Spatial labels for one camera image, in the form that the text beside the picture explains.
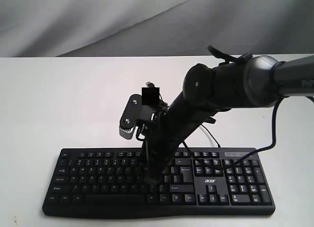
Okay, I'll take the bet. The black USB cable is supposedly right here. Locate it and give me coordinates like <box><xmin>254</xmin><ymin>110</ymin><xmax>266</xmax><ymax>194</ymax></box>
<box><xmin>145</xmin><ymin>81</ymin><xmax>221</xmax><ymax>148</ymax></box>

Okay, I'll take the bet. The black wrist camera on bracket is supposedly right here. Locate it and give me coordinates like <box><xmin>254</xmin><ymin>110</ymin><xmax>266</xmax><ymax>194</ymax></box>
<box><xmin>119</xmin><ymin>94</ymin><xmax>158</xmax><ymax>140</ymax></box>

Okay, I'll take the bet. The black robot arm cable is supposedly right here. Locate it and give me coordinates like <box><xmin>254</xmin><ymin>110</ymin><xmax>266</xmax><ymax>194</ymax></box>
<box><xmin>181</xmin><ymin>95</ymin><xmax>314</xmax><ymax>173</ymax></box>

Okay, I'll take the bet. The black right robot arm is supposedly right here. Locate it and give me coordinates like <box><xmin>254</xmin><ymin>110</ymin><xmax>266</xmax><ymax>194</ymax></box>
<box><xmin>141</xmin><ymin>46</ymin><xmax>314</xmax><ymax>184</ymax></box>

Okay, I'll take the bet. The grey backdrop cloth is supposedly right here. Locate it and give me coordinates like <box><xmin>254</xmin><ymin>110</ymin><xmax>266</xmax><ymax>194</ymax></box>
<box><xmin>0</xmin><ymin>0</ymin><xmax>314</xmax><ymax>57</ymax></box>

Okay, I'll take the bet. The black Acer keyboard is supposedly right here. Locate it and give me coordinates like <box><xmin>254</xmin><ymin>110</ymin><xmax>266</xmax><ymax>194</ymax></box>
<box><xmin>42</xmin><ymin>147</ymin><xmax>275</xmax><ymax>219</ymax></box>

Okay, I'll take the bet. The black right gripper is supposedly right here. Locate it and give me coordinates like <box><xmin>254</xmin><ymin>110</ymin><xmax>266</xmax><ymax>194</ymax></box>
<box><xmin>142</xmin><ymin>107</ymin><xmax>196</xmax><ymax>183</ymax></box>

